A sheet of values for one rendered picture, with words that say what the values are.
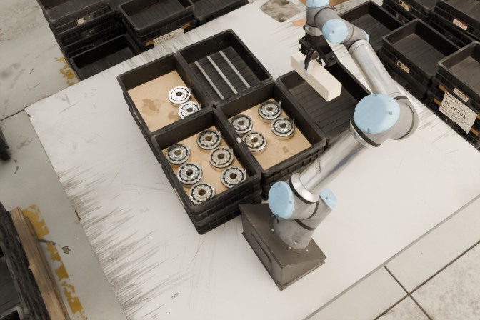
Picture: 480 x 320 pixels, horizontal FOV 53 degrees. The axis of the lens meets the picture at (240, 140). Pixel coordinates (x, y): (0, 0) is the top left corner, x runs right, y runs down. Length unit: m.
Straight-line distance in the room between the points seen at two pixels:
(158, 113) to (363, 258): 1.07
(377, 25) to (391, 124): 2.09
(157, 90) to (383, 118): 1.21
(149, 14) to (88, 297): 1.75
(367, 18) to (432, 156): 1.49
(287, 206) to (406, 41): 1.88
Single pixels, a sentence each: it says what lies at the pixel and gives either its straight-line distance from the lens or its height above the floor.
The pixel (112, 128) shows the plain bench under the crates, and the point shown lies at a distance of 2.39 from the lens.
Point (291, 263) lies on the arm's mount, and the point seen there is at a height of 0.91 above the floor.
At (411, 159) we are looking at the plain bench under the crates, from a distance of 2.23.
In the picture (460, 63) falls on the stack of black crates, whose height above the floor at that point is 0.49.
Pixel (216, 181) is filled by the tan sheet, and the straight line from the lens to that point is 1.95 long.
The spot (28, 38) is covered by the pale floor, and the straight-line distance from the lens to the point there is 4.22.
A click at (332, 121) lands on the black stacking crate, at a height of 0.83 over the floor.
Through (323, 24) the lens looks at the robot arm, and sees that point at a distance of 1.67.
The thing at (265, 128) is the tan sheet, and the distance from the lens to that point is 2.09.
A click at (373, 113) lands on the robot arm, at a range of 1.43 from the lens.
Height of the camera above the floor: 2.48
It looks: 53 degrees down
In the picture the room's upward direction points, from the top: 6 degrees counter-clockwise
